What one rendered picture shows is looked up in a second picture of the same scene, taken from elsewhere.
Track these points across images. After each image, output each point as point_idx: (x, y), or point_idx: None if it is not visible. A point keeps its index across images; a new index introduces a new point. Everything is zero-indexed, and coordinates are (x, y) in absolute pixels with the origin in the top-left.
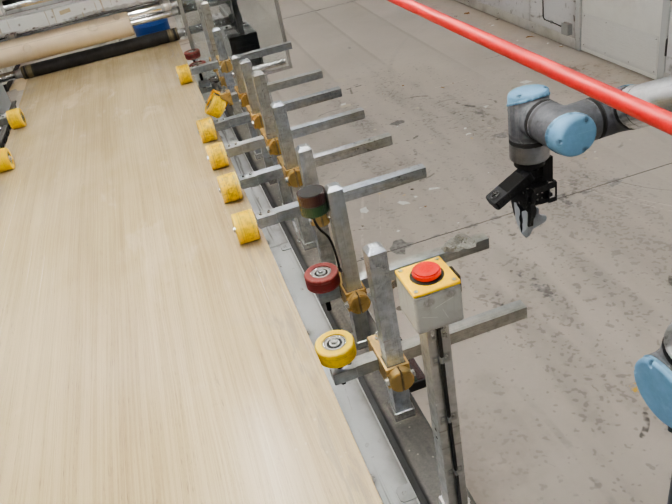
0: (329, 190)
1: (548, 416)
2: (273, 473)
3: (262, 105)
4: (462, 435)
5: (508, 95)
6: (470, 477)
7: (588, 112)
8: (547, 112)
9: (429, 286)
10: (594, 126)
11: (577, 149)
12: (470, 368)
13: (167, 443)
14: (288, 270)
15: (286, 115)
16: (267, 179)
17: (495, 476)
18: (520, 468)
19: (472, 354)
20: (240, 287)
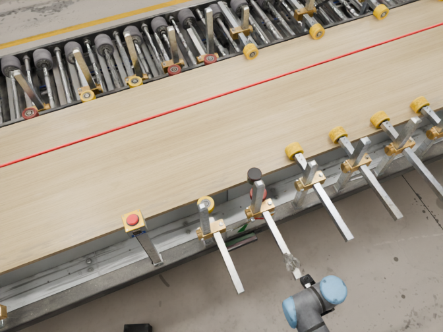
0: (255, 182)
1: None
2: (142, 190)
3: (402, 131)
4: (295, 292)
5: (331, 275)
6: (269, 294)
7: (301, 323)
8: (303, 296)
9: (125, 221)
10: (292, 325)
11: (285, 316)
12: (345, 300)
13: (161, 153)
14: (330, 182)
15: (362, 148)
16: (347, 152)
17: (271, 307)
18: (275, 320)
19: (357, 302)
20: (251, 159)
